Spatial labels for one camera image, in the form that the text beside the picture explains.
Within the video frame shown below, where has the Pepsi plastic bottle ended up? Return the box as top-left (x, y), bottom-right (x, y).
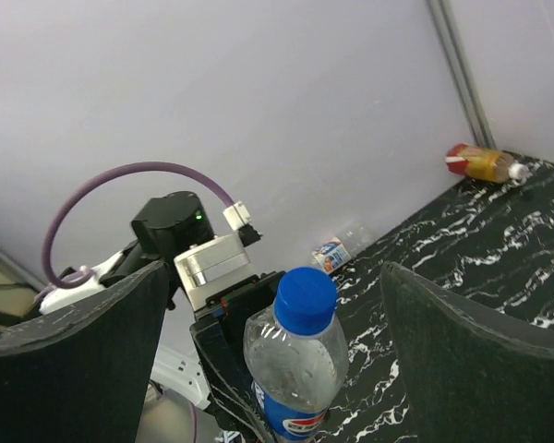
top-left (242, 266), bottom-right (350, 443)

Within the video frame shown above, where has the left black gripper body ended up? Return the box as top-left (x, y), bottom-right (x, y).
top-left (173, 233), bottom-right (287, 356)

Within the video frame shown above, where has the clear water bottle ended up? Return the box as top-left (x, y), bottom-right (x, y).
top-left (310, 223), bottom-right (374, 274)

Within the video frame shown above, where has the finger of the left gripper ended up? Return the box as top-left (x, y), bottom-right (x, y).
top-left (190, 317), bottom-right (275, 442)

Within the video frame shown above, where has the blue bottle cap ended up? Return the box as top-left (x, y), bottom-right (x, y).
top-left (273, 267), bottom-right (337, 336)

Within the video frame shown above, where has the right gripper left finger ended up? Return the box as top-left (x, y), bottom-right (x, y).
top-left (0, 262), bottom-right (165, 442)

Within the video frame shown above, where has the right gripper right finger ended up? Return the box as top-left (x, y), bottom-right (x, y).
top-left (380, 262), bottom-right (554, 442)

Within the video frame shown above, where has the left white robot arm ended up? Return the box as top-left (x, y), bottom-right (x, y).
top-left (39, 191), bottom-right (282, 442)

